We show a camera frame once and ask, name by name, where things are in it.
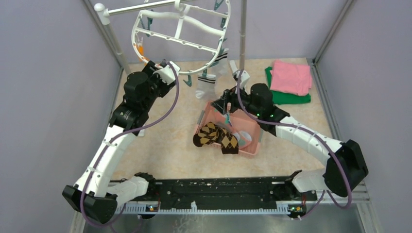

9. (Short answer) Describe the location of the white drying rack stand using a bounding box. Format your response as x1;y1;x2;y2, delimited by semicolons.
93;0;252;137

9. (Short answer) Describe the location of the white black-striped sock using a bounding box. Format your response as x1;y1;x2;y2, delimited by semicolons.
208;48;229;76

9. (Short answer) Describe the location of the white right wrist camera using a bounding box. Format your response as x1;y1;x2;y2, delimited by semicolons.
232;69;250;90

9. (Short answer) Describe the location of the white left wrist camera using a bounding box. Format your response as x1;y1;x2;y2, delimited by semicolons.
154;60;180;85

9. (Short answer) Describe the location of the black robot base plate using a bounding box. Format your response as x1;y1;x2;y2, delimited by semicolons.
134;176;317;210

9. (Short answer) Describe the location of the pink folded cloth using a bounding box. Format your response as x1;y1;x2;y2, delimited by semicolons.
270;60;312;96

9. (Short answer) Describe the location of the green folded cloth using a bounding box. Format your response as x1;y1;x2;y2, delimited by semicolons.
265;67;311;105

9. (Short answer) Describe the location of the brown argyle sock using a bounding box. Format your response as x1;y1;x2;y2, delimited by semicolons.
217;128;239;154
193;122;219;147

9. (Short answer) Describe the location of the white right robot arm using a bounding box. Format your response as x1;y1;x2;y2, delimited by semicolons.
210;83;369;200

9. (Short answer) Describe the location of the white oval clip hanger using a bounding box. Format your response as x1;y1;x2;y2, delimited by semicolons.
131;0;231;75

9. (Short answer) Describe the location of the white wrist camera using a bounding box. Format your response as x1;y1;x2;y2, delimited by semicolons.
232;69;250;90
154;60;180;85

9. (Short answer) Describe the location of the pink plastic basket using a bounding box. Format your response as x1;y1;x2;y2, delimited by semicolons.
194;101;263;158

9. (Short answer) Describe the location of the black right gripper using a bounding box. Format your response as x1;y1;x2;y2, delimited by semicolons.
211;83;261;117

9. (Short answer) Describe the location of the pink striped sock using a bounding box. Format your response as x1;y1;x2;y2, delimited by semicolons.
221;110;252;150

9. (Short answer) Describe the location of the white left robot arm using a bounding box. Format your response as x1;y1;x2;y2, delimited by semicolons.
62;61;180;227

